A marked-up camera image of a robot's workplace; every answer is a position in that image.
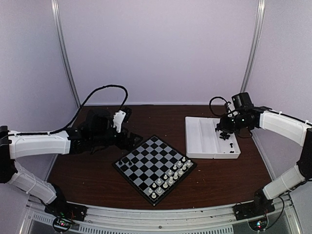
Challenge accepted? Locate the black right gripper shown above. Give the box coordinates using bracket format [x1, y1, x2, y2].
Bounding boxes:
[216, 113, 250, 134]

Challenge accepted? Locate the white plastic divided tray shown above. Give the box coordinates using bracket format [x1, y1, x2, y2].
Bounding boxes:
[185, 117, 241, 159]

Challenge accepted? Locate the black white chessboard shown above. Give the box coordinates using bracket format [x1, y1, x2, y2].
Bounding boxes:
[112, 135, 197, 206]

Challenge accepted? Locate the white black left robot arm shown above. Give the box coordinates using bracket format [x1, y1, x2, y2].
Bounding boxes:
[0, 108, 143, 216]

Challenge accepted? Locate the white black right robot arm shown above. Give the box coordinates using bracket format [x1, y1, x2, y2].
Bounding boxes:
[215, 92, 312, 215]

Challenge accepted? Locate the pile of black chess pieces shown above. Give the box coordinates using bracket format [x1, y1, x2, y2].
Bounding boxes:
[218, 132, 235, 154]

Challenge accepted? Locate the white chess piece row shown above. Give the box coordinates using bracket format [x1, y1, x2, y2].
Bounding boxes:
[144, 156, 195, 203]

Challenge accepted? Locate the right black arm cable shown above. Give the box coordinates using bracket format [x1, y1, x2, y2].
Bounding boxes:
[209, 96, 231, 117]

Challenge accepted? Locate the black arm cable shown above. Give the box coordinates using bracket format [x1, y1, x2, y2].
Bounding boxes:
[48, 84, 129, 135]
[209, 96, 231, 117]

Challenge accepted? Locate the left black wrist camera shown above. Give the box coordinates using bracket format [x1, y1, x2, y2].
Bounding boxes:
[122, 107, 132, 122]

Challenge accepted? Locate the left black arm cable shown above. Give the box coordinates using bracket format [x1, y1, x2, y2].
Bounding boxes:
[48, 84, 129, 135]

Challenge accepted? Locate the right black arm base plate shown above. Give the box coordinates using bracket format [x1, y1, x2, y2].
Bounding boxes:
[233, 190, 275, 221]

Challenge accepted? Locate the front aluminium rail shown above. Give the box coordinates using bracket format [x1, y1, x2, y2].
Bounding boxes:
[21, 190, 297, 234]

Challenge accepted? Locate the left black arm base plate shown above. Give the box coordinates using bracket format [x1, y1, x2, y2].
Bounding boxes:
[44, 196, 87, 221]

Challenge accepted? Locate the right aluminium frame post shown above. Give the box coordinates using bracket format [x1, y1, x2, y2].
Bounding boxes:
[239, 0, 266, 93]

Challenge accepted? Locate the aluminium frame post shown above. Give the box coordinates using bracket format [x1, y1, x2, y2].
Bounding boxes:
[239, 0, 266, 93]
[51, 0, 81, 108]

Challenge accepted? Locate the left aluminium frame post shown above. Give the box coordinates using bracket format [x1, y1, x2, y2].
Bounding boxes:
[51, 0, 81, 108]

